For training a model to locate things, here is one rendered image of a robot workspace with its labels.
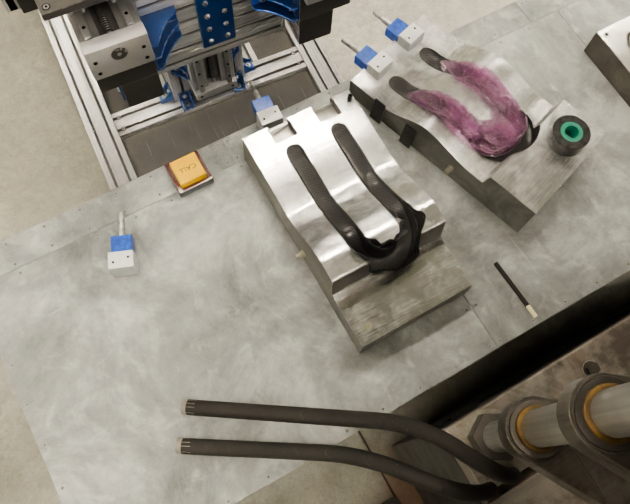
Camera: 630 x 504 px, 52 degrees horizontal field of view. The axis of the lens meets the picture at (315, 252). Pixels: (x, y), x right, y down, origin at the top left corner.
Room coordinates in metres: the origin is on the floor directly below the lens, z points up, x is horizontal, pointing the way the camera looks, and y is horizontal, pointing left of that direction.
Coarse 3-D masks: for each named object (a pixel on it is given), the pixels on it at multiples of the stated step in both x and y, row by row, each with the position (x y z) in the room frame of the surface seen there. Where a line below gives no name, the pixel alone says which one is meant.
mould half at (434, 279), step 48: (336, 96) 0.79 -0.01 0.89; (288, 144) 0.66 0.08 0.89; (336, 144) 0.67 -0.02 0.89; (288, 192) 0.55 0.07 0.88; (336, 192) 0.57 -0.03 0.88; (336, 240) 0.44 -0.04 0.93; (384, 240) 0.45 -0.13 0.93; (432, 240) 0.49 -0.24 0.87; (336, 288) 0.36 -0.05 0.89; (384, 288) 0.38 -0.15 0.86; (432, 288) 0.39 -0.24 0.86; (384, 336) 0.29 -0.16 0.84
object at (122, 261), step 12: (120, 216) 0.47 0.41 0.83; (120, 228) 0.45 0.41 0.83; (120, 240) 0.42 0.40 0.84; (132, 240) 0.43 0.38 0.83; (120, 252) 0.39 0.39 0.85; (132, 252) 0.39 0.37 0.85; (108, 264) 0.36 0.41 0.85; (120, 264) 0.36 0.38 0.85; (132, 264) 0.37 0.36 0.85; (120, 276) 0.35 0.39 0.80
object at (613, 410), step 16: (624, 384) 0.15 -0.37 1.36; (592, 400) 0.13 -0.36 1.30; (608, 400) 0.13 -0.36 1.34; (624, 400) 0.12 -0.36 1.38; (480, 416) 0.16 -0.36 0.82; (496, 416) 0.16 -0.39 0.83; (528, 416) 0.14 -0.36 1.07; (544, 416) 0.13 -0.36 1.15; (592, 416) 0.11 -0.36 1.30; (608, 416) 0.11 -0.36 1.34; (624, 416) 0.11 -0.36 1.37; (464, 432) 0.13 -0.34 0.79; (480, 432) 0.13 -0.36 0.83; (496, 432) 0.12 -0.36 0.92; (528, 432) 0.11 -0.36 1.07; (544, 432) 0.11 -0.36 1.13; (560, 432) 0.10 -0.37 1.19; (608, 432) 0.10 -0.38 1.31; (624, 432) 0.10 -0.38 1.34; (480, 448) 0.10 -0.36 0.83; (496, 448) 0.10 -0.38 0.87
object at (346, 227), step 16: (336, 128) 0.71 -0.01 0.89; (352, 144) 0.68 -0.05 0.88; (304, 160) 0.63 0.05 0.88; (352, 160) 0.65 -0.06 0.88; (368, 160) 0.65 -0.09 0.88; (304, 176) 0.59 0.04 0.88; (368, 176) 0.61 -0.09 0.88; (320, 192) 0.56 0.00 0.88; (384, 192) 0.57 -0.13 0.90; (320, 208) 0.52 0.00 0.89; (336, 208) 0.53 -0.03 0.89; (400, 208) 0.53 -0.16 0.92; (336, 224) 0.48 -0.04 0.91; (352, 224) 0.48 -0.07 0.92; (400, 224) 0.49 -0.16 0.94; (416, 224) 0.49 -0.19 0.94; (352, 240) 0.45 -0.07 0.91; (368, 240) 0.45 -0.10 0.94; (400, 240) 0.48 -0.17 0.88; (416, 240) 0.47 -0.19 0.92; (368, 256) 0.44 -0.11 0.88; (384, 256) 0.44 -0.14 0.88; (400, 256) 0.45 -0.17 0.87; (416, 256) 0.44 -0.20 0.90; (384, 272) 0.40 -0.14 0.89
